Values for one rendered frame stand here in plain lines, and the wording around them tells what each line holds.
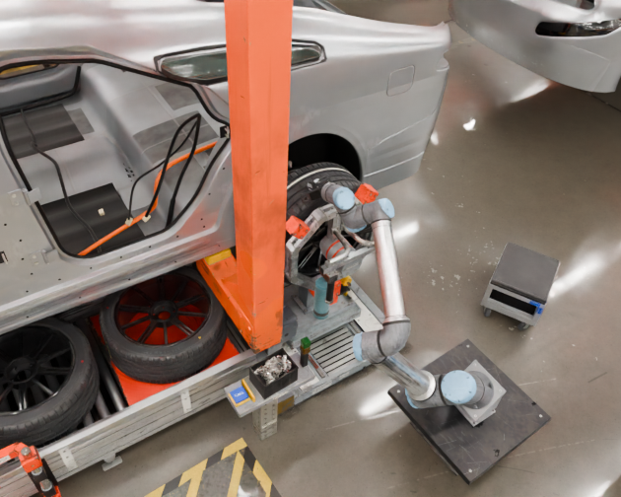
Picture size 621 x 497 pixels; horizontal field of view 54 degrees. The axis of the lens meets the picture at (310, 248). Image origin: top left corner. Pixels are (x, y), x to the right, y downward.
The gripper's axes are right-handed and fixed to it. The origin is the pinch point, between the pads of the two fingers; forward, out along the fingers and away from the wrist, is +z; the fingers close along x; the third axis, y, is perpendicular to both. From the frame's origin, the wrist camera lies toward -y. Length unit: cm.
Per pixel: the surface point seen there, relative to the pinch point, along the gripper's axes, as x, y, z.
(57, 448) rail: -47, -161, -1
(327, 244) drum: -32.0, -3.2, -0.3
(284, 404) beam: -107, -62, 9
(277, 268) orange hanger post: -15.1, -37.1, -28.6
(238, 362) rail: -67, -71, 9
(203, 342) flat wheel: -49, -81, 14
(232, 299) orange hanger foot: -36, -58, 12
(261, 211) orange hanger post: 19, -36, -47
